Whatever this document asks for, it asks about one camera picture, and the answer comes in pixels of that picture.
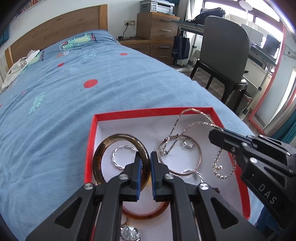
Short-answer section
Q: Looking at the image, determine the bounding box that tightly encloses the dark blue bag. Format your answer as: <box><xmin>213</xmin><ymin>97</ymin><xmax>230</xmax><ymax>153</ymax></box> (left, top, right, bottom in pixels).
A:
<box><xmin>171</xmin><ymin>32</ymin><xmax>191</xmax><ymax>66</ymax></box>

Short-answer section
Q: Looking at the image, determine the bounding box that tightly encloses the white garment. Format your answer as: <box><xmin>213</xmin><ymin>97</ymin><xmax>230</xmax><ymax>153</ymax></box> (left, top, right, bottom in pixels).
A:
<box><xmin>0</xmin><ymin>49</ymin><xmax>41</xmax><ymax>92</ymax></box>

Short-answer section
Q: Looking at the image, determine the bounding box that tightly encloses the grey desk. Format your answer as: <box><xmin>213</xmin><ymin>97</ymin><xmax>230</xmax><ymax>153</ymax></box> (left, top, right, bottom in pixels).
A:
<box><xmin>178</xmin><ymin>20</ymin><xmax>278</xmax><ymax>93</ymax></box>

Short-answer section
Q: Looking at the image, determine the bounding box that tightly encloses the fine chain bracelet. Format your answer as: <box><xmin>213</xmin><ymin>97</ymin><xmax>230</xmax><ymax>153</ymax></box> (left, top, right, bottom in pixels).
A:
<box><xmin>212</xmin><ymin>148</ymin><xmax>236</xmax><ymax>180</ymax></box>

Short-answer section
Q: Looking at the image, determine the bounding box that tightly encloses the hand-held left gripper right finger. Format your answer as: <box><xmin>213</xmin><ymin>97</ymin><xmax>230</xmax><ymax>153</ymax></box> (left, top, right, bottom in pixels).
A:
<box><xmin>150</xmin><ymin>151</ymin><xmax>265</xmax><ymax>241</ymax></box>

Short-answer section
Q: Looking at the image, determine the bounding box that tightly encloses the silver twisted bracelet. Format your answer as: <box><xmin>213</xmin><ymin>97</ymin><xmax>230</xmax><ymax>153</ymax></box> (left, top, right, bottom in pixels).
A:
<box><xmin>112</xmin><ymin>146</ymin><xmax>138</xmax><ymax>172</ymax></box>
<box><xmin>181</xmin><ymin>169</ymin><xmax>204</xmax><ymax>183</ymax></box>

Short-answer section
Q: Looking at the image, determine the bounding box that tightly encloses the blue denim cloth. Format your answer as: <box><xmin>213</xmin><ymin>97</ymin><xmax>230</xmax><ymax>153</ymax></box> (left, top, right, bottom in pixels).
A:
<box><xmin>253</xmin><ymin>205</ymin><xmax>286</xmax><ymax>235</ymax></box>

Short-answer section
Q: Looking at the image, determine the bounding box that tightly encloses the black monitor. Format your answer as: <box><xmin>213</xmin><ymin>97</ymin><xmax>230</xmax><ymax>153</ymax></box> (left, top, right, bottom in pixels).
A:
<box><xmin>262</xmin><ymin>35</ymin><xmax>281</xmax><ymax>57</ymax></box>

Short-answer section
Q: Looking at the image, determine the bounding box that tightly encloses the wooden drawer cabinet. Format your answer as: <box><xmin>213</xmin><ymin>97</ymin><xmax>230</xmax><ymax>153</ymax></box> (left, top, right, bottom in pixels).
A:
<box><xmin>136</xmin><ymin>12</ymin><xmax>180</xmax><ymax>41</ymax></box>

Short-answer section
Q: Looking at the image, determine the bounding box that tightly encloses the grey chair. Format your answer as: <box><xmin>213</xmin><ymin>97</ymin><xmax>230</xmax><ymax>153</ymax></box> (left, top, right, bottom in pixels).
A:
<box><xmin>190</xmin><ymin>16</ymin><xmax>251</xmax><ymax>112</ymax></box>

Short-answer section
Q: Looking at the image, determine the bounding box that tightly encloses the silver wrist watch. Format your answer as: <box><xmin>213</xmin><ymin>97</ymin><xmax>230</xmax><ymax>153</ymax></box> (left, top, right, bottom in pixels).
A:
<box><xmin>120</xmin><ymin>224</ymin><xmax>141</xmax><ymax>241</ymax></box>

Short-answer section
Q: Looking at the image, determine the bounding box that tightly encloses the orange framed mirror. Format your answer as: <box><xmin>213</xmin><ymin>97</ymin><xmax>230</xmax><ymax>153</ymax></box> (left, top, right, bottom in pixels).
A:
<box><xmin>248</xmin><ymin>23</ymin><xmax>296</xmax><ymax>137</ymax></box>

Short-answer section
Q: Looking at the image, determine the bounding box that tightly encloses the thin metal bangle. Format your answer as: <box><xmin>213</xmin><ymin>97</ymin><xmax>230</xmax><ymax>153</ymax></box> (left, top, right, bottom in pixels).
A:
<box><xmin>158</xmin><ymin>136</ymin><xmax>201</xmax><ymax>176</ymax></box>

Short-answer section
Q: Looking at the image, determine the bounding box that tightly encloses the black backpack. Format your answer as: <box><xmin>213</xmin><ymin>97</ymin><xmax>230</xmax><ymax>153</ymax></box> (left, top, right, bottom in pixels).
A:
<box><xmin>192</xmin><ymin>7</ymin><xmax>226</xmax><ymax>22</ymax></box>

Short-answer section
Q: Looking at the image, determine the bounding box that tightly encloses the silver chain necklace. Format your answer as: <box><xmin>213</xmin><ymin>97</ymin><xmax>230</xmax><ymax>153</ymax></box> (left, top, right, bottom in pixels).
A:
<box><xmin>162</xmin><ymin>108</ymin><xmax>226</xmax><ymax>156</ymax></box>

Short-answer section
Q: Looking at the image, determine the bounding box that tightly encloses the white desk fan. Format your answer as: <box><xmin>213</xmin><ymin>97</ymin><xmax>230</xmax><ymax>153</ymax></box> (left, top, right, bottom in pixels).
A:
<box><xmin>239</xmin><ymin>0</ymin><xmax>253</xmax><ymax>26</ymax></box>

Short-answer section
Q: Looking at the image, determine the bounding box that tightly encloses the low wooden nightstand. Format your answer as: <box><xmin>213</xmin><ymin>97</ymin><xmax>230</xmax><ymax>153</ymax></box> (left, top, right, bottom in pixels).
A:
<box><xmin>119</xmin><ymin>39</ymin><xmax>176</xmax><ymax>65</ymax></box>

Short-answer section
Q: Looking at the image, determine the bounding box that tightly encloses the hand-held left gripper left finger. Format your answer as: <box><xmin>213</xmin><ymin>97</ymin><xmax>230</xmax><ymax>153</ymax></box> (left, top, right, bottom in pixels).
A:
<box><xmin>25</xmin><ymin>151</ymin><xmax>143</xmax><ymax>241</ymax></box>

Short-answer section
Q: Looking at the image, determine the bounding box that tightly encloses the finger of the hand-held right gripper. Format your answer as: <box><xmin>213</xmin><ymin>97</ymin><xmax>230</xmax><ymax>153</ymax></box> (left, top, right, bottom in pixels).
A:
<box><xmin>209</xmin><ymin>128</ymin><xmax>292</xmax><ymax>158</ymax></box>
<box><xmin>221</xmin><ymin>143</ymin><xmax>296</xmax><ymax>175</ymax></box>

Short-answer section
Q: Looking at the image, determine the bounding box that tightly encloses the teal curtain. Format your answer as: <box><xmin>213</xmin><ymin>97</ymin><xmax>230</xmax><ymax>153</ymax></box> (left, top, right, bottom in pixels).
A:
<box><xmin>269</xmin><ymin>120</ymin><xmax>296</xmax><ymax>145</ymax></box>

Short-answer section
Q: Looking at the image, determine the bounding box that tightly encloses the white printer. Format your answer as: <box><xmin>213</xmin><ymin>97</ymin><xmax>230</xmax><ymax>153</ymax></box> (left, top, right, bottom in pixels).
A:
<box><xmin>140</xmin><ymin>0</ymin><xmax>175</xmax><ymax>14</ymax></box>

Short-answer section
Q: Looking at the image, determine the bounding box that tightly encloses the wooden headboard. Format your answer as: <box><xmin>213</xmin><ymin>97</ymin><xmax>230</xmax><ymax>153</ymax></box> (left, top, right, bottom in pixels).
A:
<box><xmin>5</xmin><ymin>4</ymin><xmax>109</xmax><ymax>67</ymax></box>

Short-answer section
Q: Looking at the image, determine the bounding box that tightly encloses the brown translucent bangle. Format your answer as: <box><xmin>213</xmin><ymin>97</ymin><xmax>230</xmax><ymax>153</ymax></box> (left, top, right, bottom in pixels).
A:
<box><xmin>92</xmin><ymin>133</ymin><xmax>170</xmax><ymax>219</ymax></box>

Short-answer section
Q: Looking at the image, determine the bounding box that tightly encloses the red box with white inside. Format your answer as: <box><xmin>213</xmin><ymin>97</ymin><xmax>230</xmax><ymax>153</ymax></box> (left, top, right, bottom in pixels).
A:
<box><xmin>84</xmin><ymin>107</ymin><xmax>251</xmax><ymax>241</ymax></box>

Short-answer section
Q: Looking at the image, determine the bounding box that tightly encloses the blue printed blanket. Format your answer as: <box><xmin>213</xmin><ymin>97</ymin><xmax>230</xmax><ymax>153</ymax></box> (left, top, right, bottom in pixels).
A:
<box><xmin>0</xmin><ymin>29</ymin><xmax>257</xmax><ymax>241</ymax></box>

